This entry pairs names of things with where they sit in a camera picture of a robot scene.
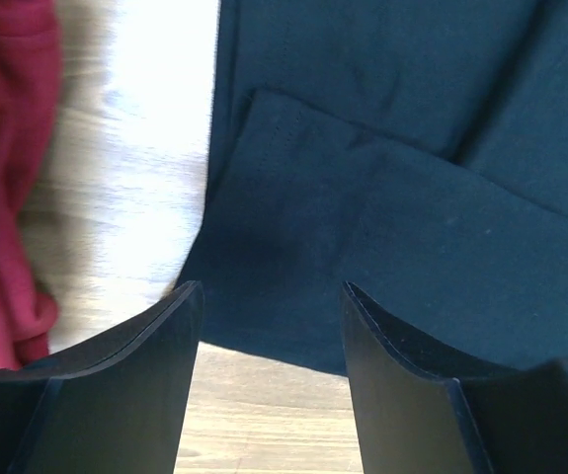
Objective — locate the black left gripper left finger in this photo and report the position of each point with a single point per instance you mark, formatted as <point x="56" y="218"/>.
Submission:
<point x="114" y="403"/>

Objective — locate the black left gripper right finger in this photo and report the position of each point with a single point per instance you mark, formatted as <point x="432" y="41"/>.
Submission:
<point x="422" y="406"/>

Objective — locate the black floral print t-shirt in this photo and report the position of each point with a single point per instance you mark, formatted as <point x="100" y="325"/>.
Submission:
<point x="418" y="149"/>

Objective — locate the folded dark red t-shirt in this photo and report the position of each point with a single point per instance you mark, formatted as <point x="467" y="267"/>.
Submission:
<point x="30" y="62"/>

